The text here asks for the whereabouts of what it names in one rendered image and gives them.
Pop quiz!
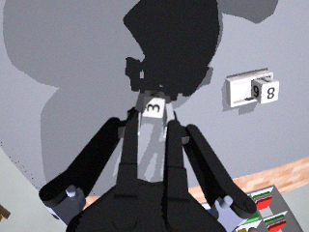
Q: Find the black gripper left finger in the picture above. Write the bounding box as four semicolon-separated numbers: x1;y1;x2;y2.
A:
39;93;144;232

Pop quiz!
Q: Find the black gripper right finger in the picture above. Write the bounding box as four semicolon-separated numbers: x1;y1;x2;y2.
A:
162;96;257;232

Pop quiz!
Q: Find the white shallow tray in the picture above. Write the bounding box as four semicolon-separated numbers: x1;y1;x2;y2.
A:
225;71;273;107

